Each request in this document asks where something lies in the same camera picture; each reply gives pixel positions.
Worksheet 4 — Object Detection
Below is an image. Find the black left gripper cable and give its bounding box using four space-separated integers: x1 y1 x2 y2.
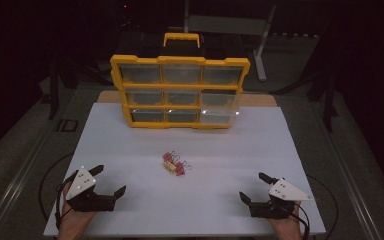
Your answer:
38 152 79 232

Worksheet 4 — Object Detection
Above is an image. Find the grey metal stand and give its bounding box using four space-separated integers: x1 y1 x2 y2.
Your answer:
182 0 278 83

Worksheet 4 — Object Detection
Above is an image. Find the yellow black organizer cabinet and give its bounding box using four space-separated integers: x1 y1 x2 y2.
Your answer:
109 31 252 130

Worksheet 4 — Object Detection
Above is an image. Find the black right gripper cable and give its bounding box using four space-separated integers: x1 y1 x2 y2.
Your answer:
291 174 340 240

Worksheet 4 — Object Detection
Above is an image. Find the white table board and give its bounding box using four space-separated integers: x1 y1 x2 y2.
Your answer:
43 101 328 238

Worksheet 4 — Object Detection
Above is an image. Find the person's left hand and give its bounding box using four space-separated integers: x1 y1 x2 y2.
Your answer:
57 182 98 240

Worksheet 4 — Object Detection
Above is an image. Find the clear plastic drawer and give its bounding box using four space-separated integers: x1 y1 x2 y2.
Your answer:
199 89 242 126

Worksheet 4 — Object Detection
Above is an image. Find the black stand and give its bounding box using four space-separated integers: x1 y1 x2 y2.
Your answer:
47 56 81 121
308 66 340 134

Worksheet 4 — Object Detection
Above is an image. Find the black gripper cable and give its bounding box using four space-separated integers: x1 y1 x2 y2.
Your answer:
38 152 79 232
291 174 340 240

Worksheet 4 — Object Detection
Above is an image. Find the person's right hand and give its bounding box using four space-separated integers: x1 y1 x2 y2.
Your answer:
268 200 304 240

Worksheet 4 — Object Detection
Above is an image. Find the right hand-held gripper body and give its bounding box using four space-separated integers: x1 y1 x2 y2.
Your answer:
248 177 314 220

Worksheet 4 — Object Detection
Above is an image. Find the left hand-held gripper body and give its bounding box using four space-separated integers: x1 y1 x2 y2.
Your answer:
64 166 118 213

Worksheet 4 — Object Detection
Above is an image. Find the set of closed clear drawers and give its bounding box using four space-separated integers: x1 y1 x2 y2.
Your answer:
118 64 244 124

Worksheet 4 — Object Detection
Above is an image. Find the yellow binder clip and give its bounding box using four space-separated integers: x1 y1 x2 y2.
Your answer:
162 161 178 175

